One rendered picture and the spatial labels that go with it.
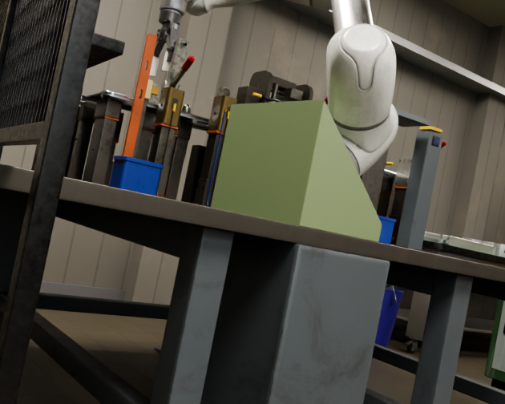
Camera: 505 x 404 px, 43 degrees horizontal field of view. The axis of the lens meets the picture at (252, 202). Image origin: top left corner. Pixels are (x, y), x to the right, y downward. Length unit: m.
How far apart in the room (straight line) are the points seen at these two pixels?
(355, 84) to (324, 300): 0.50
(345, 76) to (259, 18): 3.41
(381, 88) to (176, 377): 0.78
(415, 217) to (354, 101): 0.94
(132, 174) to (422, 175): 1.14
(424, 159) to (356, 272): 0.94
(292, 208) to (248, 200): 0.17
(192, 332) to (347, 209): 0.46
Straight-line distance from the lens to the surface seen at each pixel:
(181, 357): 1.36
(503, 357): 3.99
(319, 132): 1.44
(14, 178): 1.13
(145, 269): 4.25
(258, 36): 4.85
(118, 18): 4.32
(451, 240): 5.24
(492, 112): 6.61
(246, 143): 1.63
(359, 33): 1.51
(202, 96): 4.38
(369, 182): 2.22
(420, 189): 2.38
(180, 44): 2.09
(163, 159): 2.00
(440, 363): 1.93
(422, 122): 2.33
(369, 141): 1.61
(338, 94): 1.53
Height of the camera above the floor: 0.68
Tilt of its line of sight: 2 degrees up
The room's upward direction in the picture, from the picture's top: 11 degrees clockwise
